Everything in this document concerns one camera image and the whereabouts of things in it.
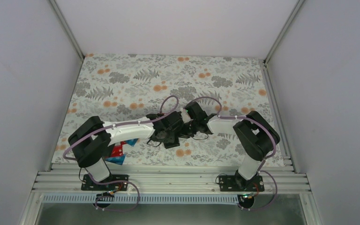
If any black card holder wallet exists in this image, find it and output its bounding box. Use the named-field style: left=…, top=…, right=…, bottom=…
left=163, top=136, right=180, bottom=149

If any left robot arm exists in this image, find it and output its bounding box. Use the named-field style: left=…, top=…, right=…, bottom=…
left=68, top=111, right=184, bottom=190

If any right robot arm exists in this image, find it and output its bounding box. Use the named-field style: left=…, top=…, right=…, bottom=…
left=181, top=102, right=280, bottom=191

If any blue card under black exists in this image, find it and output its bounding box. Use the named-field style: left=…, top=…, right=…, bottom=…
left=125, top=139, right=139, bottom=146

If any red card lower left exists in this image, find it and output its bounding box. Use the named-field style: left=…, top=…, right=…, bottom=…
left=110, top=142, right=124, bottom=157

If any blue card lower left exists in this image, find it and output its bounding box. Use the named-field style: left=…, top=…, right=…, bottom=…
left=105, top=155, right=126, bottom=165

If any floral patterned table mat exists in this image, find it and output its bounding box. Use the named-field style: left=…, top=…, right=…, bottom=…
left=52, top=53, right=274, bottom=166

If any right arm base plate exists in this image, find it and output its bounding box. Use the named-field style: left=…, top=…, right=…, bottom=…
left=217, top=175, right=265, bottom=192

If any aluminium rail frame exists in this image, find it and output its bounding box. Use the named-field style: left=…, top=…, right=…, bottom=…
left=32, top=164, right=311, bottom=194

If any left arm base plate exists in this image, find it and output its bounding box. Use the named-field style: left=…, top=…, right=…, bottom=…
left=81, top=174, right=129, bottom=191

